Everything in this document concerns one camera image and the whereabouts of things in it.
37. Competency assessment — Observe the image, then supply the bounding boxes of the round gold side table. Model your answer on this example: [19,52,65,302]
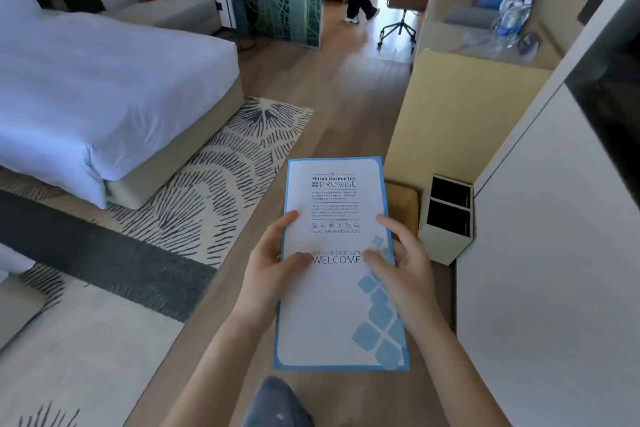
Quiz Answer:
[206,0,259,51]

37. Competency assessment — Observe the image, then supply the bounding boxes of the black television screen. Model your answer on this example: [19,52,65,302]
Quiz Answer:
[564,0,640,168]

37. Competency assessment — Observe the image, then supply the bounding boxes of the small black device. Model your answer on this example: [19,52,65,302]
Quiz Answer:
[517,33,542,56]

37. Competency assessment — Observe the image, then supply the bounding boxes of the person's right hand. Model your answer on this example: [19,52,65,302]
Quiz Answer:
[362,214,452,348]

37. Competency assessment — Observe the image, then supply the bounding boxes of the black wall box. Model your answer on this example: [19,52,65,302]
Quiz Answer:
[577,0,604,25]

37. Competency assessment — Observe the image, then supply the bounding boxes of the beige wooden desk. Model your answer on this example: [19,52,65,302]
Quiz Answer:
[384,0,567,225]

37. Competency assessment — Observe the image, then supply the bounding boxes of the grey folded bag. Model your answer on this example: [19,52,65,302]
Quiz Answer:
[442,0,502,31]

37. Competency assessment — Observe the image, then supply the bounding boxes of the bed with white sheets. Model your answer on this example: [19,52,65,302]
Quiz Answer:
[0,9,247,211]

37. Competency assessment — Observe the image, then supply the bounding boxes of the person's right forearm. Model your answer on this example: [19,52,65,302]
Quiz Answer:
[400,313,513,427]

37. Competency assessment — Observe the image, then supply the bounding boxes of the clear water bottle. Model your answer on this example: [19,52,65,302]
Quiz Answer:
[505,0,527,44]
[515,0,535,42]
[495,0,519,40]

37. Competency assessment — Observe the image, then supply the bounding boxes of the white and blue guest booklet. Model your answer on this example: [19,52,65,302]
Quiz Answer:
[272,157,411,373]

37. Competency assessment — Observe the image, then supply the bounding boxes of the person's leg in blue jeans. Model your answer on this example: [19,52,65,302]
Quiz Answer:
[248,375,315,427]

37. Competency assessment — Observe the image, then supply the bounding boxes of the person's left hand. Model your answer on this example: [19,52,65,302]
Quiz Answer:
[238,210,314,338]

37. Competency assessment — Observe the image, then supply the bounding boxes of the person's left forearm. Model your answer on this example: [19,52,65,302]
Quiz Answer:
[161,303,281,427]

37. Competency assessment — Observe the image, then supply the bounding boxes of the cream rug with dark pattern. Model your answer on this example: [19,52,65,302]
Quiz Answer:
[0,95,316,427]

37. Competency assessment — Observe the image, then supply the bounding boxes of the white divided waste bin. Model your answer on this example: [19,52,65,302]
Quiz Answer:
[418,174,475,266]

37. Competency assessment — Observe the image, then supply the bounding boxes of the grey sofa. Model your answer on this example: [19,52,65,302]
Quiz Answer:
[97,0,222,37]

